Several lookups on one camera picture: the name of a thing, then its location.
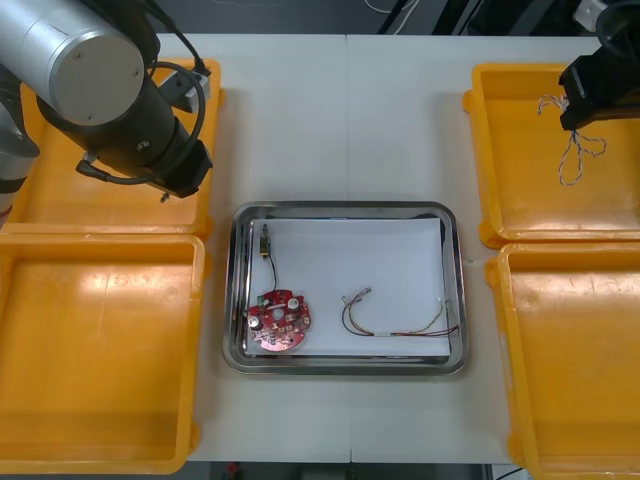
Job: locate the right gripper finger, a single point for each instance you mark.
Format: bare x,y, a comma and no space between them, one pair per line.
586,114
569,116

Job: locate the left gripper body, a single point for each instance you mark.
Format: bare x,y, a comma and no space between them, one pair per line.
185,172

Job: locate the yellow-orange plastic bin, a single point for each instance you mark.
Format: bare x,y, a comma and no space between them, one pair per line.
575,400
100,375
525,200
125,215

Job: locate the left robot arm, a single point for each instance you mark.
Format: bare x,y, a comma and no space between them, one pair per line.
75,50

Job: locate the round red circuit board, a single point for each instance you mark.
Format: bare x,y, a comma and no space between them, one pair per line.
280,325

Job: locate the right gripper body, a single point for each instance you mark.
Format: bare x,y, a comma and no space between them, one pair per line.
605,80

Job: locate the white paper sheet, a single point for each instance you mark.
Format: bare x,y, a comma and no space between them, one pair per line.
380,260

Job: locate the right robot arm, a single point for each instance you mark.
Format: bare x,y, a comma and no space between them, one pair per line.
620,25

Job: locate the steel tray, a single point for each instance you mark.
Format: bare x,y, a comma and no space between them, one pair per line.
235,345

